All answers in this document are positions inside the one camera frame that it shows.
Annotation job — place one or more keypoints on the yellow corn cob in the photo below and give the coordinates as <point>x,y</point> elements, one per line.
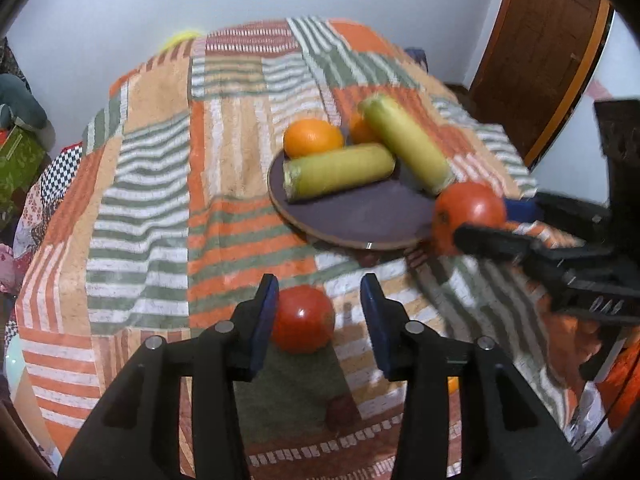
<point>410,145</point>
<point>340,170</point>

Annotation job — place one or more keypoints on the red tomato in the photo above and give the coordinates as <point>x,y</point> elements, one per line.
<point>465,205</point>
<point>302,317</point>

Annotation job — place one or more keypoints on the purple plate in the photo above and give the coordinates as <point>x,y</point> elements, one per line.
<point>360,215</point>

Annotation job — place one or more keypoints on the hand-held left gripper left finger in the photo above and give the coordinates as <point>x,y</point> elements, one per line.
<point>267,320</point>

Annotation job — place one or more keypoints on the dark red jujube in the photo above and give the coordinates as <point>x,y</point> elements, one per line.
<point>342,410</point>

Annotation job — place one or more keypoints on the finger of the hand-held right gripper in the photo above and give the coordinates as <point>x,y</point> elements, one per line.
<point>522,210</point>
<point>495,242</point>

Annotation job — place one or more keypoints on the pale teal basin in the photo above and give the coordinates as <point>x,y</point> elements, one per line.
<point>15,360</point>

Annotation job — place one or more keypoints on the small tangerine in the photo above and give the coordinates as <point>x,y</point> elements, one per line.
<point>453,385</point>
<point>360,132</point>

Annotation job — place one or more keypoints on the grey blue bag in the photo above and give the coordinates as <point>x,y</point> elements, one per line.
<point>415,56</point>

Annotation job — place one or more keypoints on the orange cloth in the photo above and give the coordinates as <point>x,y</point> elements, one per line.
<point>622,380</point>

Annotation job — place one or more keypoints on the floral bed sheet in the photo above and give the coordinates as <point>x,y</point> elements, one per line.
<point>32,220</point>

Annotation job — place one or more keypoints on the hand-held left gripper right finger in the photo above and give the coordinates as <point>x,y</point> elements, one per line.
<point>372,320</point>

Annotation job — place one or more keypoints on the large orange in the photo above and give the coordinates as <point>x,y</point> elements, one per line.
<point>312,137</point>

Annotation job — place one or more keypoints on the black white checkered cloth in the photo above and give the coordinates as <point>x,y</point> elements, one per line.
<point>62,170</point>

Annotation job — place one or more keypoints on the striped patchwork blanket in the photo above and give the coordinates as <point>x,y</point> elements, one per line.
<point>150,185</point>

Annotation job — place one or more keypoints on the wooden door with frame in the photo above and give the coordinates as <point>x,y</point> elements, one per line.
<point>540,50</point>

